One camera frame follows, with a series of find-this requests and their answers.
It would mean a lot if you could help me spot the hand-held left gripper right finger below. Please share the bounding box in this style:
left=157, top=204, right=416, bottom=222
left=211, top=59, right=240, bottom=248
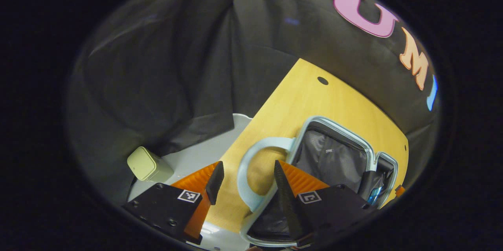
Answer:
left=274, top=160, right=380, bottom=247

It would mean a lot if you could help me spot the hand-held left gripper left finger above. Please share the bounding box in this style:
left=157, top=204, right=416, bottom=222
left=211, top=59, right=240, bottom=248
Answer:
left=123, top=161, right=225, bottom=246

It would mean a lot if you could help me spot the blue translucent bottle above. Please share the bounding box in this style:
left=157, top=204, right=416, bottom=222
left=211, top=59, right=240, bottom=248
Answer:
left=367, top=186, right=384, bottom=207

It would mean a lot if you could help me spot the light blue suitcase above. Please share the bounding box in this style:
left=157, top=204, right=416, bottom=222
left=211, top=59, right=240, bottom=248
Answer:
left=237, top=115, right=399, bottom=247

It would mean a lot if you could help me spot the pale green square bin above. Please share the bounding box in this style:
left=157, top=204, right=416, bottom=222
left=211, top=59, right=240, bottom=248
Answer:
left=127, top=146, right=174, bottom=183

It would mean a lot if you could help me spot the black backdrop cloth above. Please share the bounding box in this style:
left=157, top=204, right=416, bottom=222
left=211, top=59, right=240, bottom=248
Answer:
left=66, top=0, right=441, bottom=204

